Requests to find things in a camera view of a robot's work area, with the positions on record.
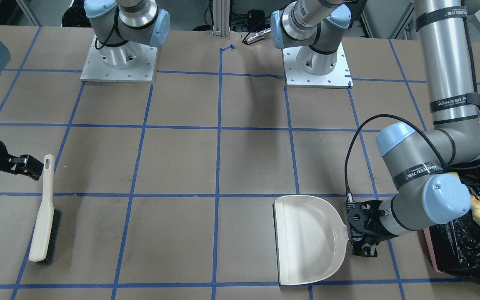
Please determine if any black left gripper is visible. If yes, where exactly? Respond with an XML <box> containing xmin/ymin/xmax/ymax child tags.
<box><xmin>345</xmin><ymin>200</ymin><xmax>390</xmax><ymax>258</ymax></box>

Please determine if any beige plastic dustpan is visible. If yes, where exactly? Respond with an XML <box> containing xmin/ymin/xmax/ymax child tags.
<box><xmin>273</xmin><ymin>195</ymin><xmax>348</xmax><ymax>285</ymax></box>

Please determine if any beige hand brush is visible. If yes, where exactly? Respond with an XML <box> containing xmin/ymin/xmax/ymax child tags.
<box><xmin>28</xmin><ymin>154</ymin><xmax>62</xmax><ymax>265</ymax></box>

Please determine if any toy croissant bread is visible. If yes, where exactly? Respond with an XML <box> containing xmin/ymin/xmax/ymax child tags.
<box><xmin>470</xmin><ymin>195</ymin><xmax>480</xmax><ymax>226</ymax></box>

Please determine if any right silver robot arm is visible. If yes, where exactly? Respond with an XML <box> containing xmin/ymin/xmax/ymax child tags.
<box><xmin>0</xmin><ymin>0</ymin><xmax>171</xmax><ymax>200</ymax></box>

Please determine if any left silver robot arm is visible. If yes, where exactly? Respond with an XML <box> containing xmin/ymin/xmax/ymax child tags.
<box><xmin>344</xmin><ymin>0</ymin><xmax>480</xmax><ymax>258</ymax></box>

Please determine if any bin with black bag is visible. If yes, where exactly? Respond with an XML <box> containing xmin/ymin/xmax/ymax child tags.
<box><xmin>424</xmin><ymin>168</ymin><xmax>480</xmax><ymax>285</ymax></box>

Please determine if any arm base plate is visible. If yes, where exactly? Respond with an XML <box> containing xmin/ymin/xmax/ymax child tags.
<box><xmin>282</xmin><ymin>42</ymin><xmax>354</xmax><ymax>89</ymax></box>
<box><xmin>80</xmin><ymin>36</ymin><xmax>160</xmax><ymax>83</ymax></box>

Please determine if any aluminium frame post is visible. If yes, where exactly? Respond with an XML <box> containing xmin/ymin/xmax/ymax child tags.
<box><xmin>212</xmin><ymin>0</ymin><xmax>231</xmax><ymax>39</ymax></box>

